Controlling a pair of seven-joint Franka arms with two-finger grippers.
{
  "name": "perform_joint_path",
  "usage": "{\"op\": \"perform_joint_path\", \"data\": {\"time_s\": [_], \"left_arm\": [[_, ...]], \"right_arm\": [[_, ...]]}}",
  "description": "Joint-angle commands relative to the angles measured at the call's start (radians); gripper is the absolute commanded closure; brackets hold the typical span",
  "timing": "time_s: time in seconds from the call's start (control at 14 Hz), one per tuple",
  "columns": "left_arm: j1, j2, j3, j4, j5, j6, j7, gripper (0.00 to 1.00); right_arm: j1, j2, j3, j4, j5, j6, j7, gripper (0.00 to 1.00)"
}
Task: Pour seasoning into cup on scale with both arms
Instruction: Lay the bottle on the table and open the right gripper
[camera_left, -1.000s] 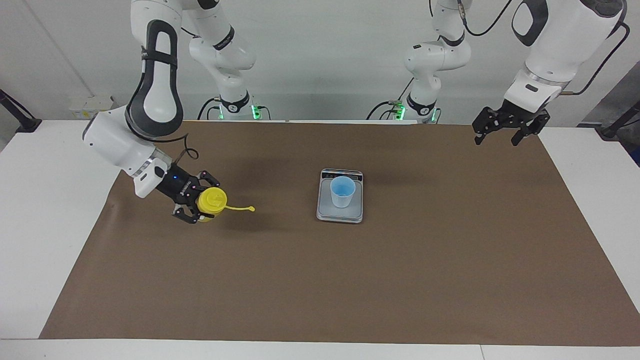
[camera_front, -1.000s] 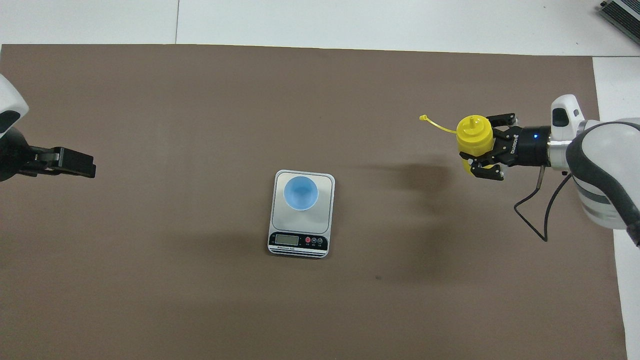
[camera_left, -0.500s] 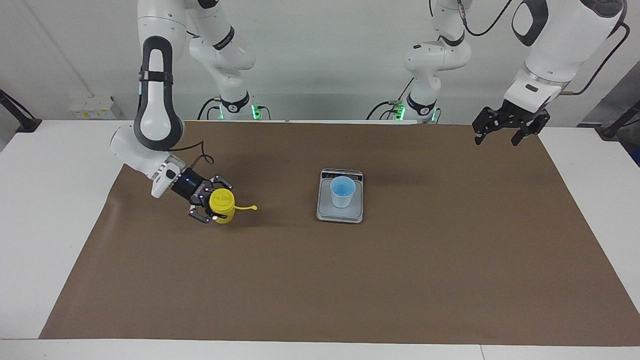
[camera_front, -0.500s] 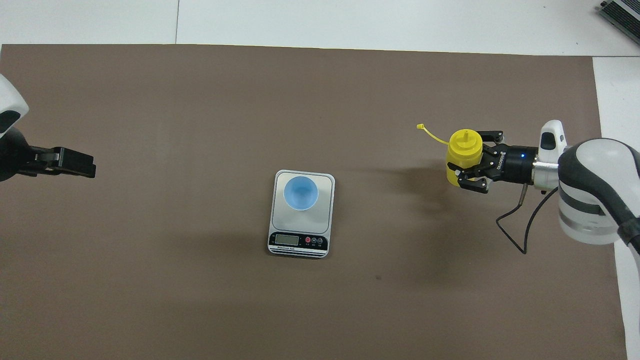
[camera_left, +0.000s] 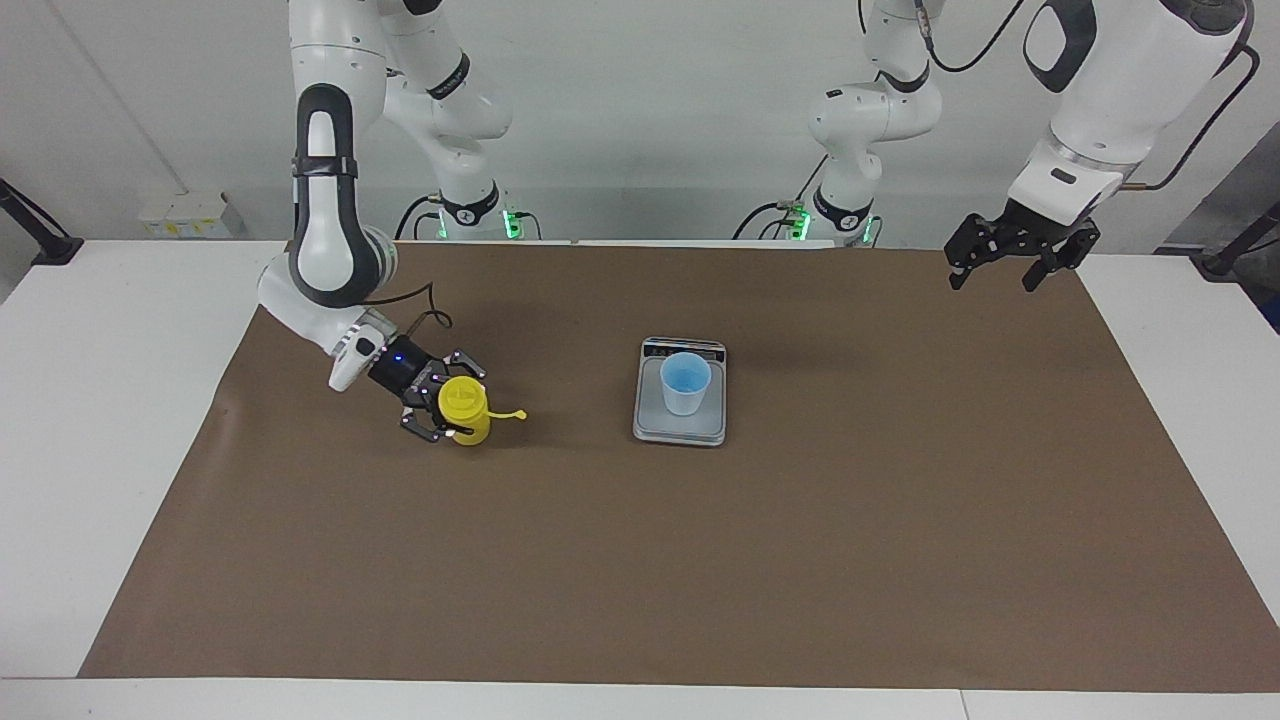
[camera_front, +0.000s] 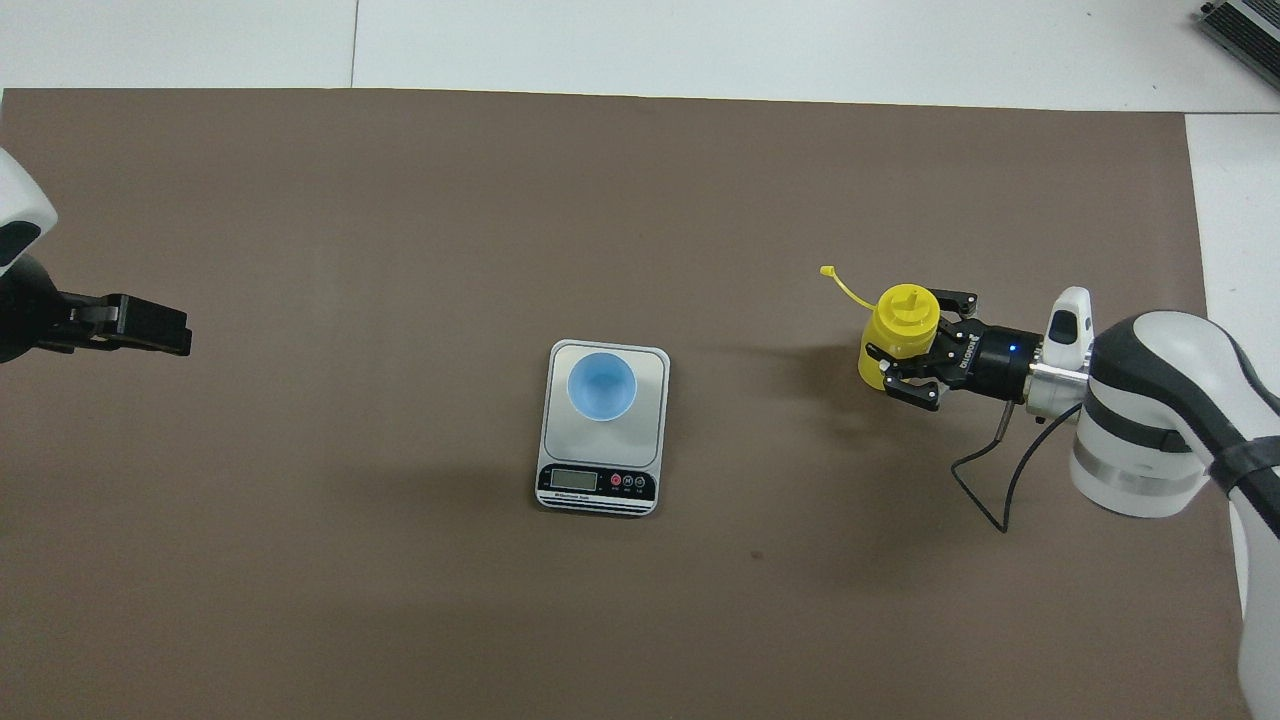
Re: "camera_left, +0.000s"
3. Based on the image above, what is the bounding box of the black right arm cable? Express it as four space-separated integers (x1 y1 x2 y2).
362 283 453 338

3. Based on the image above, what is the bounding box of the yellow squeeze bottle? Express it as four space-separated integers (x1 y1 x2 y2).
437 376 528 448

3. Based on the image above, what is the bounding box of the brown paper table mat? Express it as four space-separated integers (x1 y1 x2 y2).
78 240 1280 693

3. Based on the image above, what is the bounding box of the black clamp stand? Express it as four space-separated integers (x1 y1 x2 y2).
0 178 84 267
1190 200 1280 278

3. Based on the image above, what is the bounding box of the light blue plastic cup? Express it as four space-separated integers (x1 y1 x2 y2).
660 352 713 417

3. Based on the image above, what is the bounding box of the silver digital kitchen scale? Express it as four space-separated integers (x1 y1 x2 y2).
632 337 728 447

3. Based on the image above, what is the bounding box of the black base power cable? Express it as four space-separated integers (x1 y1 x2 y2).
733 155 831 241

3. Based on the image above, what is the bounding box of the white wall socket box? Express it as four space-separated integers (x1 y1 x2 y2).
138 190 233 239

